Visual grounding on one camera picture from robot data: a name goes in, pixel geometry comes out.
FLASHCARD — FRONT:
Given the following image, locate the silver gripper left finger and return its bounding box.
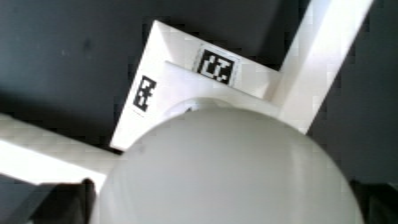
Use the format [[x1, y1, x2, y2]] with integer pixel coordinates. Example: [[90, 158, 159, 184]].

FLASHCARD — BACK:
[[0, 177, 95, 224]]

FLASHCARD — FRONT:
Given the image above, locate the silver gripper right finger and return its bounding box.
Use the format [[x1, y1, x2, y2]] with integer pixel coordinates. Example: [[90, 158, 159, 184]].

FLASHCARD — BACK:
[[350, 180, 398, 224]]

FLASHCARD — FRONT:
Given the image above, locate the white lamp bulb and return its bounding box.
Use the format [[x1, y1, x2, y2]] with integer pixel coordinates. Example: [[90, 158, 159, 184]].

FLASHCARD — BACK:
[[88, 98, 364, 224]]

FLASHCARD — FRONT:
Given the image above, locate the white foam border frame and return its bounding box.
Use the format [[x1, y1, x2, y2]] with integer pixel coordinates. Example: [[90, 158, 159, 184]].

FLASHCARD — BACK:
[[0, 0, 373, 185]]

